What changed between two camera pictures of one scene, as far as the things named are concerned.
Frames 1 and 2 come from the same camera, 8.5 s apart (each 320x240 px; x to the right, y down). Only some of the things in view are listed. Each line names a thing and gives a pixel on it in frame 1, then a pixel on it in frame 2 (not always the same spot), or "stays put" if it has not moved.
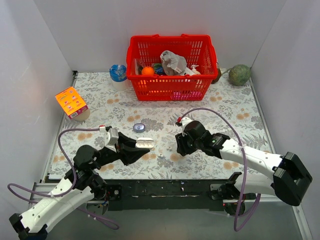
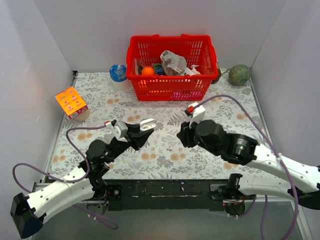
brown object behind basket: [219, 75] stays put
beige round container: [82, 116] stays put
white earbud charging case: [144, 143] to [147, 124]
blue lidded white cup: [118, 74] stays put
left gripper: [121, 149] to [133, 135]
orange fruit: [147, 71] stays put
